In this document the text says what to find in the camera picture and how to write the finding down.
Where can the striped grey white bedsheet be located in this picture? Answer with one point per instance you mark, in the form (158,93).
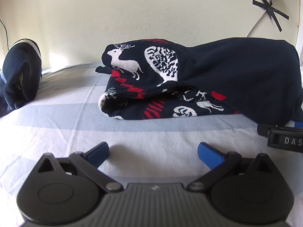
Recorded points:
(71,127)

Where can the folded dark navy garment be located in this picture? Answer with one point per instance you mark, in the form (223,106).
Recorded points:
(16,75)

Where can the black tape cross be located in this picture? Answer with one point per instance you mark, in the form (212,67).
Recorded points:
(271,10)

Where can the white door frame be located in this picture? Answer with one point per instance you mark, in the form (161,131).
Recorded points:
(299,47)

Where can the navy reindeer print sweater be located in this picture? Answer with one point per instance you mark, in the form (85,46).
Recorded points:
(236,75)

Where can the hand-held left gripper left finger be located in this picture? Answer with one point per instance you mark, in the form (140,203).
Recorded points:
(99,155)

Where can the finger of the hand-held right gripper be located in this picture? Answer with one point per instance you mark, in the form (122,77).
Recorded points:
(262,128)

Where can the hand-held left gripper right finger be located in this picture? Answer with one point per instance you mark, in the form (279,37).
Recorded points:
(208,155)

